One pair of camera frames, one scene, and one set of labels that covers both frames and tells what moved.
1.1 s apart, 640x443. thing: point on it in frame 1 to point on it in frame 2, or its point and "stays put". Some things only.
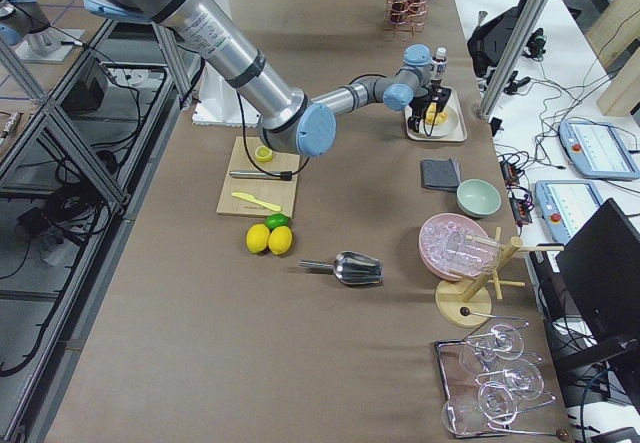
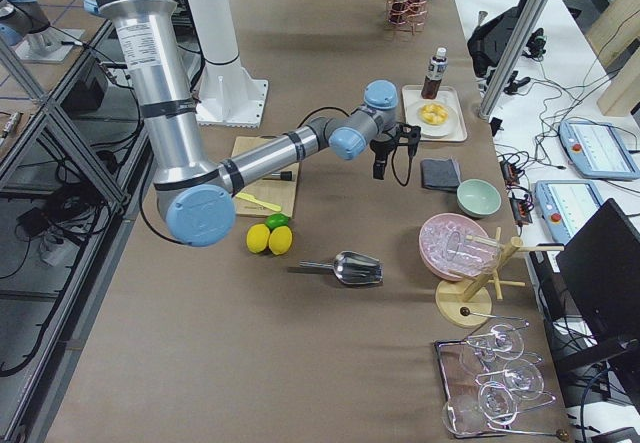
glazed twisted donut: (441, 117) stays put
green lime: (276, 220) stays put
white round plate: (442, 128) stays put
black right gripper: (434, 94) to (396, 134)
